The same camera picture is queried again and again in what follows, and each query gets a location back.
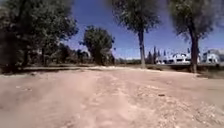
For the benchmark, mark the small round leafy tree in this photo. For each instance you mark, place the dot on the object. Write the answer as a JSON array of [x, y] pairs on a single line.
[[98, 41]]

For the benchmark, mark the tall slim-trunk tree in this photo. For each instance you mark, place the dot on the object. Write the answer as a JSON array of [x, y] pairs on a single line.
[[141, 43]]

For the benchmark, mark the white building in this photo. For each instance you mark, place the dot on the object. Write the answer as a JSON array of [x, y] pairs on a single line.
[[180, 58]]

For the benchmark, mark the thick-trunk tree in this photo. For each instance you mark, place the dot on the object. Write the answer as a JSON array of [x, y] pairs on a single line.
[[194, 50]]

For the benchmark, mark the large dark leafy tree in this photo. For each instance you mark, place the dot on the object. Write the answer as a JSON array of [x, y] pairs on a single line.
[[30, 30]]

